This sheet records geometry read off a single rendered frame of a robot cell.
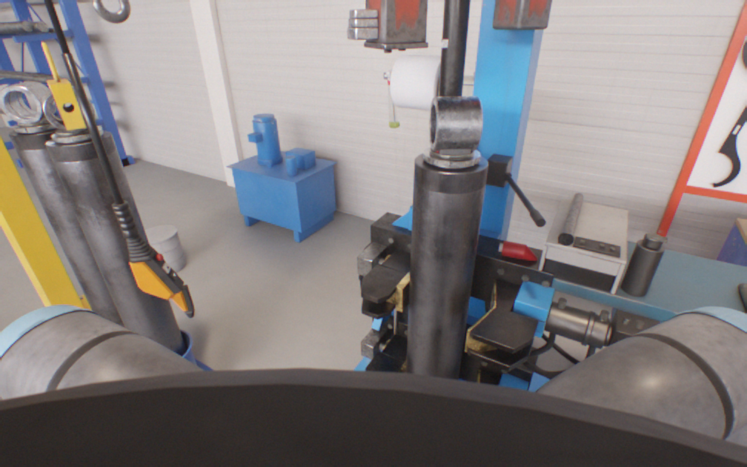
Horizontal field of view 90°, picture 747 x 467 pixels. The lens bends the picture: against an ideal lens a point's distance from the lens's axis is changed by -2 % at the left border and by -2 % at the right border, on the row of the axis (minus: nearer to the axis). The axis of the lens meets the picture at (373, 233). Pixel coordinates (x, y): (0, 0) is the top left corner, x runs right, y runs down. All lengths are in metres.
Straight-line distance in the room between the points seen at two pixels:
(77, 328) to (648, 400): 0.56
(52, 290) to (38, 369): 2.81
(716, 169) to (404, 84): 2.04
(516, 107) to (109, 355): 1.34
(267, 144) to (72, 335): 3.35
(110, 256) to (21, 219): 1.27
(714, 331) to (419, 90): 1.71
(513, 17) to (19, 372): 1.16
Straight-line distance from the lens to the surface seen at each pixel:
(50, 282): 3.28
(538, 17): 1.20
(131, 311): 2.05
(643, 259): 1.41
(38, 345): 0.52
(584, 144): 3.13
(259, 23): 4.31
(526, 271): 1.44
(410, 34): 0.97
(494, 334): 1.25
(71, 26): 6.48
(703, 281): 1.69
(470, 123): 1.08
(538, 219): 1.13
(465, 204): 1.12
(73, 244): 2.20
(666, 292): 1.55
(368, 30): 0.95
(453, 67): 1.46
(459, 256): 1.20
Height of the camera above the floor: 1.84
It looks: 29 degrees down
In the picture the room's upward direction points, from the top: 1 degrees counter-clockwise
